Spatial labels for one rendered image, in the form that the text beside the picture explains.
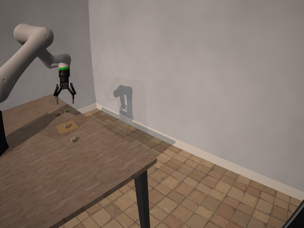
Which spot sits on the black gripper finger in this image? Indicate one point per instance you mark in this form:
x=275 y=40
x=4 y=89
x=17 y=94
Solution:
x=56 y=93
x=73 y=93

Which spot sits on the orange flat mat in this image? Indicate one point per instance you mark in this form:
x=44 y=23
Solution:
x=72 y=126

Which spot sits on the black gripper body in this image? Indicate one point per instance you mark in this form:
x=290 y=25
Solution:
x=64 y=81

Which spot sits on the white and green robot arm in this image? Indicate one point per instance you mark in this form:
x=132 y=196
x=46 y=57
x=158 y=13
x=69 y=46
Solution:
x=35 y=41

